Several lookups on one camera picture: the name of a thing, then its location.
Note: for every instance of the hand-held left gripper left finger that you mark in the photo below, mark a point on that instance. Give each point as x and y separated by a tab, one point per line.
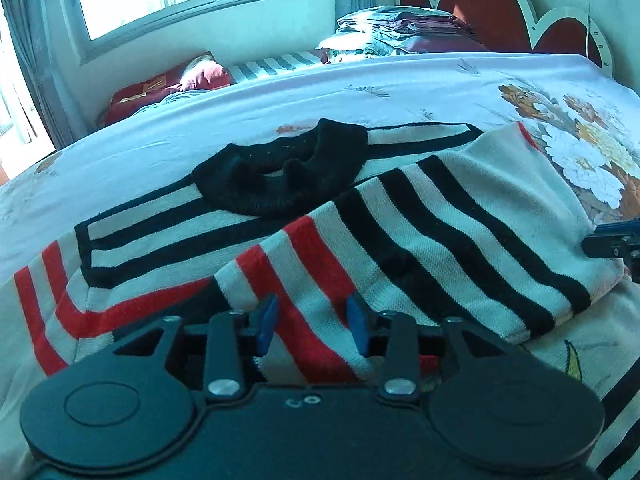
265	322

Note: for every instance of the red and white headboard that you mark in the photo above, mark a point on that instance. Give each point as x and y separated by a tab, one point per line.
480	5

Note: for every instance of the pile of folded bedding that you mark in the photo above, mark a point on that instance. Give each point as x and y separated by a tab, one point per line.
400	32

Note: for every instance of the striped knit sweater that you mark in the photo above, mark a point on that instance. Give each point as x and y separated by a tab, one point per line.
390	230

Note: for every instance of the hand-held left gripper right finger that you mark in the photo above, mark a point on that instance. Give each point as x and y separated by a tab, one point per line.
357	322

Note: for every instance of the striped mattress cover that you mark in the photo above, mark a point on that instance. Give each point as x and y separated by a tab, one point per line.
272	65

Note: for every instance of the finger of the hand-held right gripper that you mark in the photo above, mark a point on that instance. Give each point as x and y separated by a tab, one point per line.
612	245

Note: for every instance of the floral bed sheet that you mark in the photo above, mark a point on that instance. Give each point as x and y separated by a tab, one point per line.
200	110

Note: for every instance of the dark red pillow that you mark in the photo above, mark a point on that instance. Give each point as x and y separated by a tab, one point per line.
165	87

